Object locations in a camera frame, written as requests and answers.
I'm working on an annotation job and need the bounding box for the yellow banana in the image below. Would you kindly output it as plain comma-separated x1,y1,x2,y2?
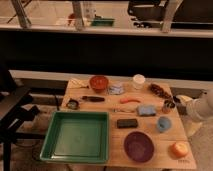
69,78,88,89

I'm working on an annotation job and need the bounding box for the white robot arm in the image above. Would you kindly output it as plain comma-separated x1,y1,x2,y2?
186,89,213,122

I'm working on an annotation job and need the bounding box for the red bowl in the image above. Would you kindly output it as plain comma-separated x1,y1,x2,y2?
89,75,109,93

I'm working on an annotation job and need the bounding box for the blue white packet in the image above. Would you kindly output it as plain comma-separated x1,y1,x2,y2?
108,83,124,95

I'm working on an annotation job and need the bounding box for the dark brown eggplant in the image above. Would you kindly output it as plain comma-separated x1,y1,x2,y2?
82,96,105,102

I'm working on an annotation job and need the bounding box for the orange carrot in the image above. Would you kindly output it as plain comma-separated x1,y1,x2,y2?
119,98,141,104

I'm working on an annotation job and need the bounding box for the beige brush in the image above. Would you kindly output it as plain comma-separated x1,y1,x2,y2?
112,106,136,113

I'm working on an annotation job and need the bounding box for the white cup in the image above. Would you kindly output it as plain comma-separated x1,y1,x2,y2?
132,74,145,90

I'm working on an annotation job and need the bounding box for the black rectangular block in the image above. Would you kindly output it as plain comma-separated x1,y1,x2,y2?
117,119,138,128

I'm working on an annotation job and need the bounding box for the brown grape bunch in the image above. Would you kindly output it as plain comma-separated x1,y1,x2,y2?
149,83,172,99

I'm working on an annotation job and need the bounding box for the green plastic tray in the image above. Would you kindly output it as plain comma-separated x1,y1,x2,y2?
40,111,109,164

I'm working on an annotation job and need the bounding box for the green box on shelf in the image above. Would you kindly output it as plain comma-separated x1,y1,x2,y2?
91,18,114,27

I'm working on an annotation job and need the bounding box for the small brown can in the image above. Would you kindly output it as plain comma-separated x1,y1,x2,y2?
162,100,175,114

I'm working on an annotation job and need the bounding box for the blue cup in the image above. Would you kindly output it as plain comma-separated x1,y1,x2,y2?
157,117,172,133

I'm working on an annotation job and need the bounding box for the orange fruit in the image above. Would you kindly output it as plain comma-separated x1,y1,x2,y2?
171,142,189,158

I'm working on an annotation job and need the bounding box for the black chair frame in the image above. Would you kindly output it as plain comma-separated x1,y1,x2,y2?
0,64,44,171

